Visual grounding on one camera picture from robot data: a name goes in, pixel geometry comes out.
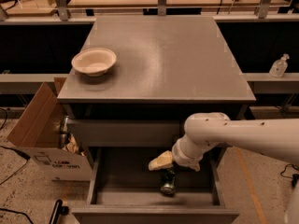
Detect black floor cable left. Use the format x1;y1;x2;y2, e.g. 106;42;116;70
0;107;31;186

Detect black floor cable right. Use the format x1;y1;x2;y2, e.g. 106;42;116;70
279;162;299;189

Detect clear sanitizer pump bottle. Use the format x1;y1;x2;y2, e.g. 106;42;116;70
269;53;290;77

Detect black floor cable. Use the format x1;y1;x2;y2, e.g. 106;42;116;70
0;107;31;186
279;162;299;189

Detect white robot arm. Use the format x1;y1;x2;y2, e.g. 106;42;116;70
149;112;299;172

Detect grey drawer cabinet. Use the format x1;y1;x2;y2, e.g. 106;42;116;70
57;15;257;224

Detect cans in cardboard box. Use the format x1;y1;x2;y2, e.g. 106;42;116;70
59;115;86;157

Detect black handle object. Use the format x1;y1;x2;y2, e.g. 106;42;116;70
49;200;69;224

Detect open middle drawer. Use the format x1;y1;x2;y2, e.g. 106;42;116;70
72;147;239;224

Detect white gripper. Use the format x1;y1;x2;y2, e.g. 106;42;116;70
149;137;201;172

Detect green soda can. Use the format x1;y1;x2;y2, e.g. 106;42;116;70
160;169;176;196

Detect cardboard box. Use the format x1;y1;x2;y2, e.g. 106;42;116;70
7;82;93;181

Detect closed top drawer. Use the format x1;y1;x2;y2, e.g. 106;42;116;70
68;119;184;147

